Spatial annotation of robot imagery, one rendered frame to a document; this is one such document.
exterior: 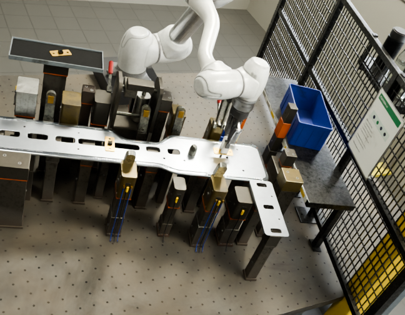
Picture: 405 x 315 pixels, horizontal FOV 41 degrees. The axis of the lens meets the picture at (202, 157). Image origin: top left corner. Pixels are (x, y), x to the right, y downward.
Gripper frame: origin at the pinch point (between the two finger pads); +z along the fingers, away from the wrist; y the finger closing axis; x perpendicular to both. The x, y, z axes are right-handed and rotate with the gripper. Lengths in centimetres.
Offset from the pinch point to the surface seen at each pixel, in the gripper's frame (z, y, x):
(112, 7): 107, -307, -19
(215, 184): 2.4, 21.1, -7.6
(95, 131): 7, -7, -52
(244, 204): 9.6, 23.5, 6.6
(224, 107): -7.5, -15.2, -0.3
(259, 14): 100, -337, 135
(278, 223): 6.9, 34.7, 17.2
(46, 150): 7, 7, -70
